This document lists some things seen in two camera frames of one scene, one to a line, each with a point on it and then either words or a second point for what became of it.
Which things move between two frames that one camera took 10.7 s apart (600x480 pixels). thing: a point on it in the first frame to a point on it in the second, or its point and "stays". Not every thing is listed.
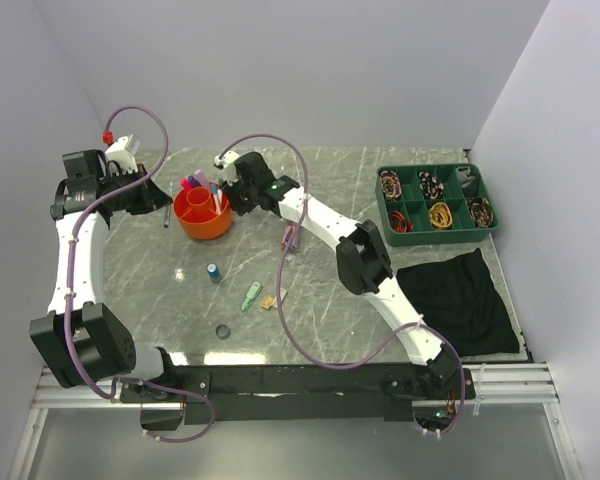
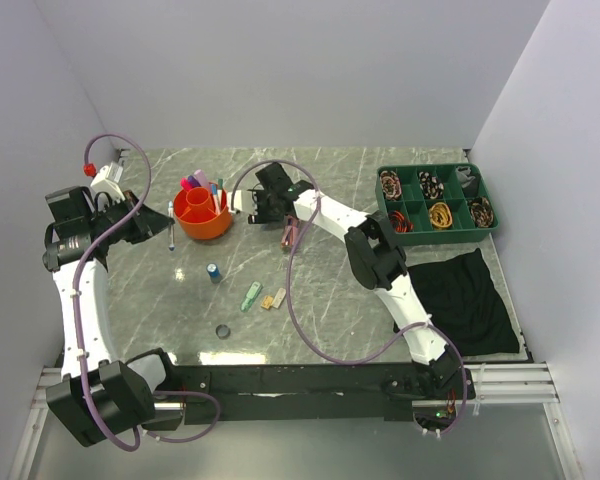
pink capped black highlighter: [186, 184] stays
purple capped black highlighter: [193, 181] stays
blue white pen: [168, 209] to [170, 213]
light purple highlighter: [199, 174] stays
